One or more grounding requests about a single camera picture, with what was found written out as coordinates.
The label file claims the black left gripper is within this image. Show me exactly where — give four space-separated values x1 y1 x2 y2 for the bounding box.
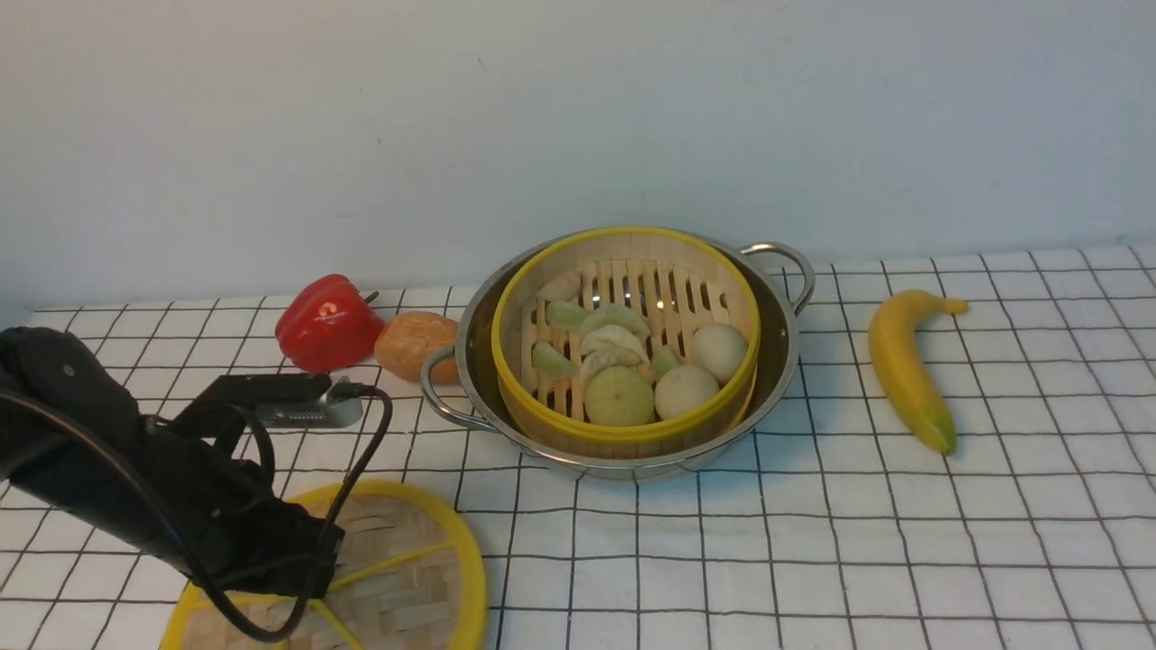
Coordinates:
140 424 344 599

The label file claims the yellow rimmed bamboo steamer lid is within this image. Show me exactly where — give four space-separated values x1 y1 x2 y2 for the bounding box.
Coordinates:
160 478 489 650

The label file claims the yellow rimmed bamboo steamer basket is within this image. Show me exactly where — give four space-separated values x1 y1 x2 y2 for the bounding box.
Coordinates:
490 227 762 460

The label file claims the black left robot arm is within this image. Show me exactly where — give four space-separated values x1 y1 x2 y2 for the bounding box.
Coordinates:
1 326 344 599

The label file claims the stainless steel pot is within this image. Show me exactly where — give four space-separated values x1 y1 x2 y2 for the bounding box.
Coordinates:
418 227 816 480

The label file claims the red bell pepper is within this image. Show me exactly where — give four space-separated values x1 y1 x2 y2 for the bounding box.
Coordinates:
274 274 387 374

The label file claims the brown bread roll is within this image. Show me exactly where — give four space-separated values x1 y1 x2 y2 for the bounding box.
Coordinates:
373 311 459 384

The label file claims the green dumpling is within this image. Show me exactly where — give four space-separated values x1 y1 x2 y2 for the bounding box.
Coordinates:
544 301 590 332

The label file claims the green steamed bun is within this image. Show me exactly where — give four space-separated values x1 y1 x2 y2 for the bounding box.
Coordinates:
583 367 654 427

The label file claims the pink shrimp dumpling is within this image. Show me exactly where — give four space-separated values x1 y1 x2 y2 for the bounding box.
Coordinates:
536 269 583 302

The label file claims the pale folded dumpling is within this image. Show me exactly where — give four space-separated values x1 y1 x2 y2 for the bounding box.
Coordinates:
579 324 649 385

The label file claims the white steamed bun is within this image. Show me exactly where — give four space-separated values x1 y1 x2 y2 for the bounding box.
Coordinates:
688 322 748 385
654 365 720 421

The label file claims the yellow plastic banana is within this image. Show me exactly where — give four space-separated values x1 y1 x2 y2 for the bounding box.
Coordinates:
868 289 969 457

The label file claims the white black grid tablecloth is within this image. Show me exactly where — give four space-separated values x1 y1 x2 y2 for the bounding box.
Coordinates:
0 244 1156 650

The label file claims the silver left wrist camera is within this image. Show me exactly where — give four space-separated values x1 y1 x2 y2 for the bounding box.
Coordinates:
171 374 363 433

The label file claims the black left camera cable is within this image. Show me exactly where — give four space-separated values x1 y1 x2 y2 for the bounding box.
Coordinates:
0 384 395 644

